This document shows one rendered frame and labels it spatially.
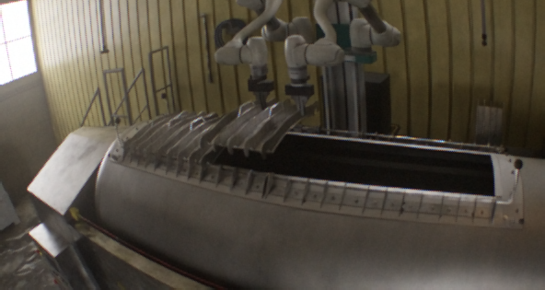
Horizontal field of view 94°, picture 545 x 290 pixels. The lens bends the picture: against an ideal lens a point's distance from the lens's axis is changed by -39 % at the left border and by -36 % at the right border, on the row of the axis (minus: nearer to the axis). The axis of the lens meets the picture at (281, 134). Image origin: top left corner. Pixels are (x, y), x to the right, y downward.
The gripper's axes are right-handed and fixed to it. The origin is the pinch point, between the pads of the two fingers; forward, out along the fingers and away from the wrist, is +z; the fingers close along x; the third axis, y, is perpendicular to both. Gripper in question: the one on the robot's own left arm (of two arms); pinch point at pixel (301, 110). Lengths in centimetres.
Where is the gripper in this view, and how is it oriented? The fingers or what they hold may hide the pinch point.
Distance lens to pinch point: 190.2
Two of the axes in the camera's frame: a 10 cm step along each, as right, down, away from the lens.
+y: -4.4, 3.8, -8.1
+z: 0.9, 9.2, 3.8
